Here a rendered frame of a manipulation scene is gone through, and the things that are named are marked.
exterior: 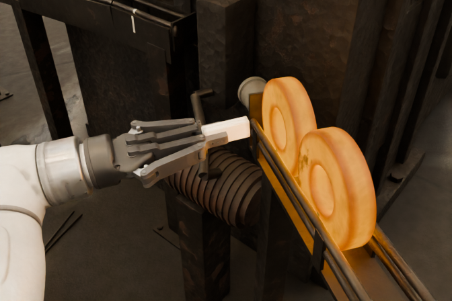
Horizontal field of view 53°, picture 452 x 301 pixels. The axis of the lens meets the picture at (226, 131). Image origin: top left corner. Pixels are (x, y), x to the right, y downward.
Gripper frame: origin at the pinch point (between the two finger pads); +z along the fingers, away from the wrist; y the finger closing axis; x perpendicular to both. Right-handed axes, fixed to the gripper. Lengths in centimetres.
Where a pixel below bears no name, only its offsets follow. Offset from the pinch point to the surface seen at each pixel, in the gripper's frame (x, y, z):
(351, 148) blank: 7.2, 16.8, 10.9
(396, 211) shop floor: -77, -32, 60
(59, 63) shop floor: -68, -162, -47
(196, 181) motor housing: -21.2, -12.5, -4.6
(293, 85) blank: 5.8, 0.4, 10.5
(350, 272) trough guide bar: -0.9, 26.8, 6.5
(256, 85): -2.8, -13.7, 9.2
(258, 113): -3.8, -7.2, 7.4
